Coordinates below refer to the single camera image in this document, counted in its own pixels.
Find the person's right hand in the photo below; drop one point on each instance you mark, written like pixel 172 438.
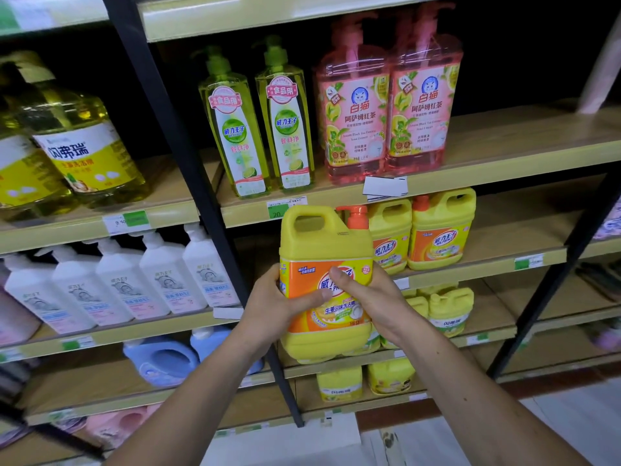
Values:
pixel 388 310

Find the person's left hand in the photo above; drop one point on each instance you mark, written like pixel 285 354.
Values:
pixel 271 320

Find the yellow orange detergent jug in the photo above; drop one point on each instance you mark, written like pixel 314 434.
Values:
pixel 441 237
pixel 390 223

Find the slim green dish soap bottle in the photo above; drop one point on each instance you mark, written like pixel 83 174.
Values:
pixel 237 140

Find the yellow dish soap pump bottle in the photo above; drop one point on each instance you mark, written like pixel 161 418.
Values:
pixel 87 160
pixel 24 179

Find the person's right forearm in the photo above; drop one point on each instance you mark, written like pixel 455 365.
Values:
pixel 485 412

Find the person's left forearm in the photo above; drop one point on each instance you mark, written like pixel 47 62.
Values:
pixel 184 412

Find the green white price tag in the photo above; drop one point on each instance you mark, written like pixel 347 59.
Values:
pixel 418 397
pixel 9 355
pixel 250 381
pixel 77 343
pixel 529 263
pixel 401 284
pixel 478 339
pixel 29 16
pixel 276 211
pixel 126 223

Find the plain white label card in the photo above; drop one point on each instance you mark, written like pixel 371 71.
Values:
pixel 228 313
pixel 385 186

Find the light blue detergent jug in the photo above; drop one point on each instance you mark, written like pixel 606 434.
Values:
pixel 160 363
pixel 206 342

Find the flat pink bottle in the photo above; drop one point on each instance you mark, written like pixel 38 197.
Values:
pixel 121 427

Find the pink purple slim bottle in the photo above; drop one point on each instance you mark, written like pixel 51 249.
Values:
pixel 609 339

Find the pale purple white pack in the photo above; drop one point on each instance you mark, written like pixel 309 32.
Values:
pixel 610 223

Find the pink angular pump bottle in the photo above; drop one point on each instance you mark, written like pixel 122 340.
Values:
pixel 14 320

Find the wooden shelf rack black frame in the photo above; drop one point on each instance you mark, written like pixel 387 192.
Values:
pixel 509 135

